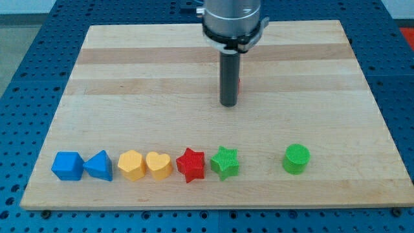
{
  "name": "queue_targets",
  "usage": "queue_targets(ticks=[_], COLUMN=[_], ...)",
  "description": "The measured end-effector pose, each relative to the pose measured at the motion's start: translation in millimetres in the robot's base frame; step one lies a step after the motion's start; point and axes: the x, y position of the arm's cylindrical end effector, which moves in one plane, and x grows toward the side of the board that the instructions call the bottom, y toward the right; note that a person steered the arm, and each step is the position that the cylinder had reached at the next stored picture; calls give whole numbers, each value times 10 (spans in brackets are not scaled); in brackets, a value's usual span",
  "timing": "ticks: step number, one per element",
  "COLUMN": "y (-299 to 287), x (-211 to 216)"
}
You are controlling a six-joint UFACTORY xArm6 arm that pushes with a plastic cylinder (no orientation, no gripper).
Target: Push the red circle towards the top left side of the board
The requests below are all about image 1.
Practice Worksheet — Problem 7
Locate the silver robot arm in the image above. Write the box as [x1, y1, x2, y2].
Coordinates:
[196, 0, 270, 107]

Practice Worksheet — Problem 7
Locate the blue cube block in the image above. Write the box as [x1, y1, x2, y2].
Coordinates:
[51, 151, 84, 181]

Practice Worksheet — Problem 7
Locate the yellow hexagon block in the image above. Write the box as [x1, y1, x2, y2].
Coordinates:
[118, 150, 146, 182]

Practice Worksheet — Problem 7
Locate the yellow heart block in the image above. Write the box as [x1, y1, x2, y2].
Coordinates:
[146, 151, 173, 181]

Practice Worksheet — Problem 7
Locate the light wooden board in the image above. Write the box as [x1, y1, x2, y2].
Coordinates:
[20, 20, 413, 210]

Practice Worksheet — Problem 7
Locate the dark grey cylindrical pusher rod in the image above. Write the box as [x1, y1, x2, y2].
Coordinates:
[219, 53, 240, 107]

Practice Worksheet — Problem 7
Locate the red star block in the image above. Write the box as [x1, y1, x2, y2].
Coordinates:
[176, 148, 205, 183]

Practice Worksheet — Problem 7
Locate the blue triangle block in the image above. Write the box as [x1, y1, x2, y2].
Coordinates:
[83, 150, 113, 182]

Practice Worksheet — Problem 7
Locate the green star block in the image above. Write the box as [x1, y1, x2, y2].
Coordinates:
[210, 146, 239, 181]

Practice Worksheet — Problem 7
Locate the green circle block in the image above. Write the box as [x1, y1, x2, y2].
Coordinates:
[282, 144, 311, 175]

